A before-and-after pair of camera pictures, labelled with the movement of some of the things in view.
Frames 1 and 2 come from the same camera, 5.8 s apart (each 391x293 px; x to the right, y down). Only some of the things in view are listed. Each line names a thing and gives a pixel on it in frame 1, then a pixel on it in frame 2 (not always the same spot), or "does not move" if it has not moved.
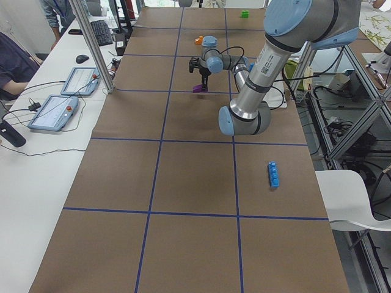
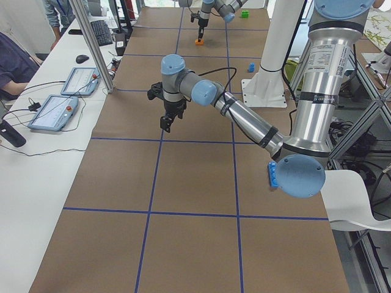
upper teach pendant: (81, 82) does not move
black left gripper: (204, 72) to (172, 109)
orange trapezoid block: (198, 41) does not move
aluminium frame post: (93, 47) does not move
